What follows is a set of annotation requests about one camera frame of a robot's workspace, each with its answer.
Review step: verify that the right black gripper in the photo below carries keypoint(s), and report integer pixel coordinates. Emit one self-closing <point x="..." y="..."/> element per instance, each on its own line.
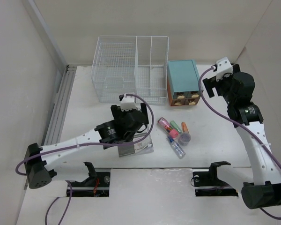
<point x="211" y="82"/>

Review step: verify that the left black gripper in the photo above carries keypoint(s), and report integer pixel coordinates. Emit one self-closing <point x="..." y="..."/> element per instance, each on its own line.
<point x="118" y="113"/>

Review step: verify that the grey white manual booklet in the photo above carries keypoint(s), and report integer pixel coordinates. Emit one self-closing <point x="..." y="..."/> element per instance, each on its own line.
<point x="140" y="148"/>

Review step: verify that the teal orange drawer box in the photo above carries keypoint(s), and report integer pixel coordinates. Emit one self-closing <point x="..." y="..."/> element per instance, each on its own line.
<point x="183" y="83"/>

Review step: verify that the clear jar of paperclips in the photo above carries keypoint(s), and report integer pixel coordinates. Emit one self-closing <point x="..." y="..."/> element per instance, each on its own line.
<point x="184" y="139"/>

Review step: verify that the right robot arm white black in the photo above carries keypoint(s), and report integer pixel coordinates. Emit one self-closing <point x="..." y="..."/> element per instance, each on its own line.
<point x="263" y="189"/>

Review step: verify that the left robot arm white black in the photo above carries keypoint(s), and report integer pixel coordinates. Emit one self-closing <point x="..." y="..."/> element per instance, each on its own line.
<point x="40" y="162"/>

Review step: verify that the green highlighter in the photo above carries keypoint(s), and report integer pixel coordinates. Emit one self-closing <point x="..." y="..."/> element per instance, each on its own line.
<point x="176" y="126"/>

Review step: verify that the pink marker tube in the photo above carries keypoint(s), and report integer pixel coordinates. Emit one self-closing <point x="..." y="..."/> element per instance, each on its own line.
<point x="165" y="125"/>

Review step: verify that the clear bottle blue cap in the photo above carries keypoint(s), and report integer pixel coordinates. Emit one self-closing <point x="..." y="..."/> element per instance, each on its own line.
<point x="176" y="147"/>

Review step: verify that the orange highlighter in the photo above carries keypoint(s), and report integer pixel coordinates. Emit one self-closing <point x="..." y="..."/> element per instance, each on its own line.
<point x="184" y="127"/>

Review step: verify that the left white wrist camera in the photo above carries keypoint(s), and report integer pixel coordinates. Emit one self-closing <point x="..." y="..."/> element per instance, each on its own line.
<point x="127" y="103"/>

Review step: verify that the white wire desk organizer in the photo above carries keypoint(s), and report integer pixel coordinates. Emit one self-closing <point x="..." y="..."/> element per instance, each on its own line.
<point x="131" y="64"/>

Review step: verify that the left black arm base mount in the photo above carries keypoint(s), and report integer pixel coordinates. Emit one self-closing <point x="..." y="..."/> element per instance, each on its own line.
<point x="96" y="184"/>

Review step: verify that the aluminium rail frame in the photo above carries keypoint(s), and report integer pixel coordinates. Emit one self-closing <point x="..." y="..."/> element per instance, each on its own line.
<point x="56" y="117"/>

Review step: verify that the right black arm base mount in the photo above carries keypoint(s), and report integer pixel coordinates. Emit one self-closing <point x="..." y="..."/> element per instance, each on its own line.
<point x="206" y="183"/>

